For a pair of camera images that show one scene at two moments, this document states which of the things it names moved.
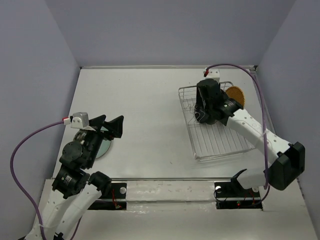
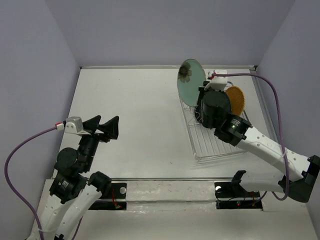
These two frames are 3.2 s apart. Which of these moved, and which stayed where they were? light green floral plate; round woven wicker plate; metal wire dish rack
Moved: light green floral plate
Stayed: round woven wicker plate; metal wire dish rack
